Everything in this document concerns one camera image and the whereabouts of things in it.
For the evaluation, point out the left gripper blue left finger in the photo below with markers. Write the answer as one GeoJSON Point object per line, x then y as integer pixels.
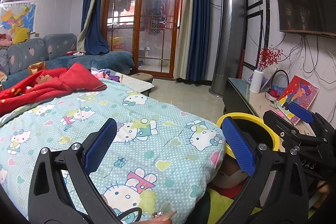
{"type": "Point", "coordinates": [97, 144]}

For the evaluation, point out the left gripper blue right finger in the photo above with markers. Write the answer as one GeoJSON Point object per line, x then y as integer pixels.
{"type": "Point", "coordinates": [239, 146]}

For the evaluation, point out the yellow rim black trash bin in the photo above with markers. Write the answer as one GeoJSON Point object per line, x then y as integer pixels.
{"type": "Point", "coordinates": [256, 127]}

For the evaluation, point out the person's left hand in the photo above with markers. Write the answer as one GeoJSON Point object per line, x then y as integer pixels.
{"type": "Point", "coordinates": [131, 207]}

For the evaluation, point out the tv cabinet with patterned top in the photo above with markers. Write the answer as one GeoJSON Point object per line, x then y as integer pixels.
{"type": "Point", "coordinates": [238, 98]}

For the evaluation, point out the purple cloth on table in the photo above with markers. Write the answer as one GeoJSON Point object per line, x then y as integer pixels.
{"type": "Point", "coordinates": [105, 74]}

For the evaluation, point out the white top coffee table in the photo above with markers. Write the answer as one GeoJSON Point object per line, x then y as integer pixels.
{"type": "Point", "coordinates": [135, 84]}

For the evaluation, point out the red blanket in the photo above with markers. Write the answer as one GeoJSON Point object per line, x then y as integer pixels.
{"type": "Point", "coordinates": [48, 84]}

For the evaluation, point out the white vase red flowers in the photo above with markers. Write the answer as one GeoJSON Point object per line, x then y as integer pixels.
{"type": "Point", "coordinates": [268, 59]}

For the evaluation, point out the blue curtain right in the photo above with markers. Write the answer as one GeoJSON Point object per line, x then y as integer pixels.
{"type": "Point", "coordinates": [193, 41]}

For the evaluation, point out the blue curtain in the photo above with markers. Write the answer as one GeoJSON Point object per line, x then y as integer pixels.
{"type": "Point", "coordinates": [193, 41]}
{"type": "Point", "coordinates": [90, 40]}

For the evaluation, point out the blue curtain left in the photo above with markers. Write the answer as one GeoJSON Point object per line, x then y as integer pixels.
{"type": "Point", "coordinates": [90, 40]}

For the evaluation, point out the grey blue sofa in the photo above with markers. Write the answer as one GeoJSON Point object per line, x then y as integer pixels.
{"type": "Point", "coordinates": [53, 49]}

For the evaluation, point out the yellow pillow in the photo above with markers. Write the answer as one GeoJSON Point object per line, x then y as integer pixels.
{"type": "Point", "coordinates": [21, 35]}

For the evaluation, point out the silver tower air conditioner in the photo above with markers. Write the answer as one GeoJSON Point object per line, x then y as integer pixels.
{"type": "Point", "coordinates": [230, 44]}

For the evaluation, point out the China map poster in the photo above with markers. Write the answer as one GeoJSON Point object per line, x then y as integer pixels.
{"type": "Point", "coordinates": [18, 15]}

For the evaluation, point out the wooden frame glass door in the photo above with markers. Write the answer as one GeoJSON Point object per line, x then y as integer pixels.
{"type": "Point", "coordinates": [148, 29]}

